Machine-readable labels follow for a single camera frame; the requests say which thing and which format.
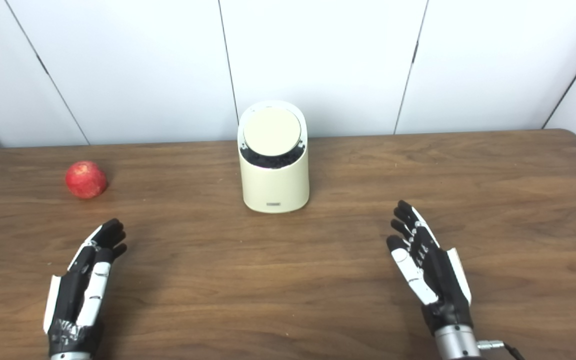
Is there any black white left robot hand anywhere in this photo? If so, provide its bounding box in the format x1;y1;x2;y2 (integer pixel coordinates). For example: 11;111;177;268
43;218;128;357

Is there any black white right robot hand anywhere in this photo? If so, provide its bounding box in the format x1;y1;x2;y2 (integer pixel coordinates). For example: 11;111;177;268
386;200;474;336

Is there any red apple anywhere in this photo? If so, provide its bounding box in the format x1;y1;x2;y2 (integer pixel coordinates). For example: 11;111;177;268
65;160;108;200

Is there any cream round bin lid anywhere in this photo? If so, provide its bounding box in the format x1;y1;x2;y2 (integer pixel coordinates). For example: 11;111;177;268
242;107;302;156

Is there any cream-colored bin body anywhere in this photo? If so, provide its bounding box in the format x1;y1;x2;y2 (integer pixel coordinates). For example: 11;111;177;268
237;100;311;214

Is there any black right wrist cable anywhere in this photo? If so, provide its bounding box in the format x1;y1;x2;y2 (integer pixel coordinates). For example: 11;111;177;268
477;340;526;360

